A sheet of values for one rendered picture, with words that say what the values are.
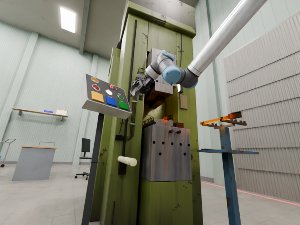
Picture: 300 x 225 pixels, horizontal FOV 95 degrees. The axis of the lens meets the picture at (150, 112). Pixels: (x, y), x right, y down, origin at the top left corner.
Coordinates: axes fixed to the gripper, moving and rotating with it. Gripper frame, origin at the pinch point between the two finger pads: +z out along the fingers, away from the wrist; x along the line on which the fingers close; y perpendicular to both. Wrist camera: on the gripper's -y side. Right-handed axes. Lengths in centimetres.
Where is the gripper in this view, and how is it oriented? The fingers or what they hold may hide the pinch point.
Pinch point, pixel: (131, 94)
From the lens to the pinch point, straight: 99.5
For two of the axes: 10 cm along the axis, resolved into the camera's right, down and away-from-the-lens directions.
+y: 3.2, 7.4, -5.9
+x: 6.9, 2.4, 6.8
